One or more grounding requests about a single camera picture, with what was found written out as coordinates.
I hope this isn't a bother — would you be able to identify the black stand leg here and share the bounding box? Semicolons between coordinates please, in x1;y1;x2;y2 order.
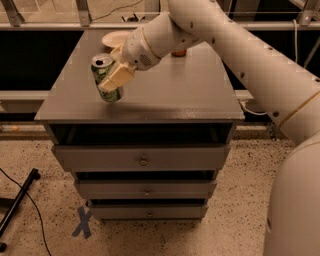
0;168;40;238

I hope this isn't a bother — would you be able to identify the green soda can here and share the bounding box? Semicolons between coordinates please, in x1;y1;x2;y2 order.
91;53;123;103

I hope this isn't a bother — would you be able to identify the white cable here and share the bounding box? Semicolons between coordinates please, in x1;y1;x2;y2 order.
239;19;298;116

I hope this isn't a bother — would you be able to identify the grey drawer cabinet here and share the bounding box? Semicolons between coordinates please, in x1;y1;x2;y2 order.
35;31;244;209

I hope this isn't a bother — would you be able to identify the bottom grey drawer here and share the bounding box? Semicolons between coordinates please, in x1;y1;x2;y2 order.
90;204;208;220

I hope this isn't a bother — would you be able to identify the top grey drawer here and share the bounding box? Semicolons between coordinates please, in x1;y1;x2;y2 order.
52;146;230;172

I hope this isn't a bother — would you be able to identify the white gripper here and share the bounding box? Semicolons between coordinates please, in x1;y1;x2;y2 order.
98;28;160;93

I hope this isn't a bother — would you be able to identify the middle grey drawer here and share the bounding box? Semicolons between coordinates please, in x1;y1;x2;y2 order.
74;180;217;199

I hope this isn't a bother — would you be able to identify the grey tape cross mark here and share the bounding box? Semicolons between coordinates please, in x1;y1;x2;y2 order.
72;206;92;239

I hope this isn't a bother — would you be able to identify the black floor cable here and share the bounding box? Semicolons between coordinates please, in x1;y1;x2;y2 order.
0;167;53;256

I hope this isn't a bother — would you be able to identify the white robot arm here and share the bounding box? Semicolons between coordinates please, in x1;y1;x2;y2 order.
99;0;320;256

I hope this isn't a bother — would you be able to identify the white bowl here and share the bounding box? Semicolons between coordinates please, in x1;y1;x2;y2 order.
102;31;130;48

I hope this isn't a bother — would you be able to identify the grey drawer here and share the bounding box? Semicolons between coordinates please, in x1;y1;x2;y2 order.
74;180;217;199
52;146;230;172
90;204;208;220

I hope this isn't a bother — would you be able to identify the red cola can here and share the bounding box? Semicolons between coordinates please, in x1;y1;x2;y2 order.
171;49;187;57

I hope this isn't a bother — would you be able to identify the metal window railing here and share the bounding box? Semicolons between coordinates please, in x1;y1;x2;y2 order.
0;0;320;31

